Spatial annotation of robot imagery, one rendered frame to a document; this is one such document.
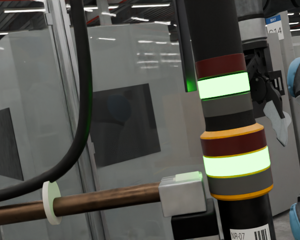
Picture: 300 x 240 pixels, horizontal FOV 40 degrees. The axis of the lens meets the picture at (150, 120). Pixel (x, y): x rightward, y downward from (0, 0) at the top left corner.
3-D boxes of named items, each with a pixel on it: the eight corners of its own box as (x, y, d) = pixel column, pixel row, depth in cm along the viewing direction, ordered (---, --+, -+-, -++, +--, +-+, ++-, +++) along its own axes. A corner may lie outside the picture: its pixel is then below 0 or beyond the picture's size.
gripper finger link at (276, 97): (292, 114, 79) (269, 74, 81) (288, 115, 78) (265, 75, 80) (271, 125, 82) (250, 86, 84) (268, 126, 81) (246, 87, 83)
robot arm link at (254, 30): (253, 17, 78) (216, 28, 84) (257, 41, 78) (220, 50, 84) (271, 18, 84) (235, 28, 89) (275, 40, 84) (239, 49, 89)
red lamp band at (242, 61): (197, 79, 27) (194, 60, 27) (197, 80, 30) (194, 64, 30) (249, 69, 26) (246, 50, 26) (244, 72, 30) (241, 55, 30)
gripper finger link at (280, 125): (307, 135, 82) (284, 95, 84) (295, 141, 78) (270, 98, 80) (294, 142, 84) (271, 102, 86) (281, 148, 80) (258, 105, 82)
